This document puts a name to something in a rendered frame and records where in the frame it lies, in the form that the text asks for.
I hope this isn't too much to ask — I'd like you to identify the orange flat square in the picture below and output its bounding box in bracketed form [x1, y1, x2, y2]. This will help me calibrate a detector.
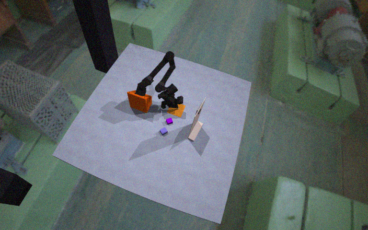
[167, 104, 185, 117]

